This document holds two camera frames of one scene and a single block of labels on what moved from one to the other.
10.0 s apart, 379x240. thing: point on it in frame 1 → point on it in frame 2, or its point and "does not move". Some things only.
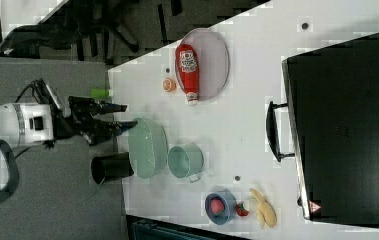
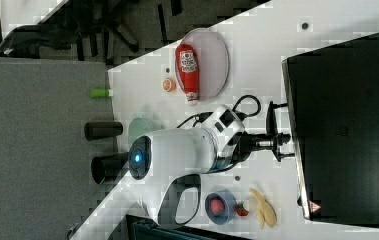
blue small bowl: (230, 207) does not move
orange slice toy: (169, 84) does not move
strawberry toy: (240, 210) does not move
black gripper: (84, 118) → (251, 142)
